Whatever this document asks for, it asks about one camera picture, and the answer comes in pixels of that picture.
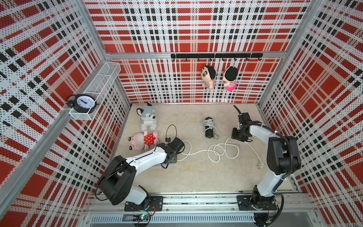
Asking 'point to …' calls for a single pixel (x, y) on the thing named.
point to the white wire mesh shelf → (98, 89)
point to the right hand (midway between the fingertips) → (236, 136)
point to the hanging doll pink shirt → (229, 80)
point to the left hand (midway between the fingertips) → (169, 158)
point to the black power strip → (209, 132)
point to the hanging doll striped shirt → (208, 74)
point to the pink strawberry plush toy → (140, 141)
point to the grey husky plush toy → (148, 117)
